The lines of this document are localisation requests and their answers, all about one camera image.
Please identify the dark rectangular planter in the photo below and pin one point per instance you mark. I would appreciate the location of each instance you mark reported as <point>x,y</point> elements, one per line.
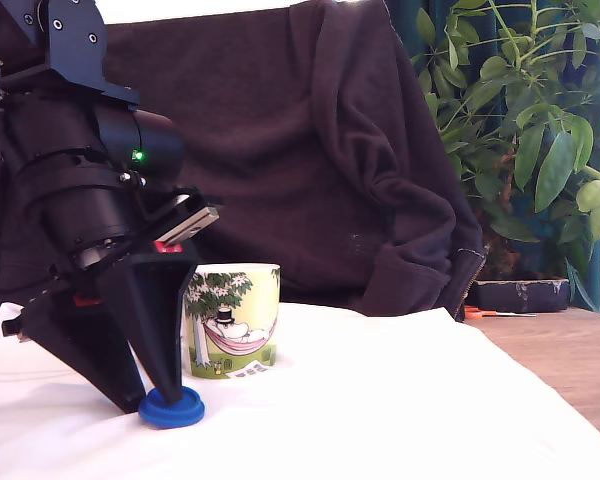
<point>520,296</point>

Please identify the green leafy houseplant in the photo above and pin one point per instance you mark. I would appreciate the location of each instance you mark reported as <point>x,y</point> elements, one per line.
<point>530,150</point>

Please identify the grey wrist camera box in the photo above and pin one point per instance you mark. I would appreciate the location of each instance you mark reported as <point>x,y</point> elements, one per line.
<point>182,199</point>

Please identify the green illustrated coffee mug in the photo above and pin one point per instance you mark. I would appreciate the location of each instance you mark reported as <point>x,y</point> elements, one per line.
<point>235,325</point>

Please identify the dark draped jacket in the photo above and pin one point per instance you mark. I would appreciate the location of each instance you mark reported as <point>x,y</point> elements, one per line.
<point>305,150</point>

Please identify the blue coffee capsule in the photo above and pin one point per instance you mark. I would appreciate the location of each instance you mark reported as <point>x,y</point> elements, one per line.
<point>180,417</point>

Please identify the white cloth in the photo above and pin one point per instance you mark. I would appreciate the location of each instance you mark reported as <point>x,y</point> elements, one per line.
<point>330,410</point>

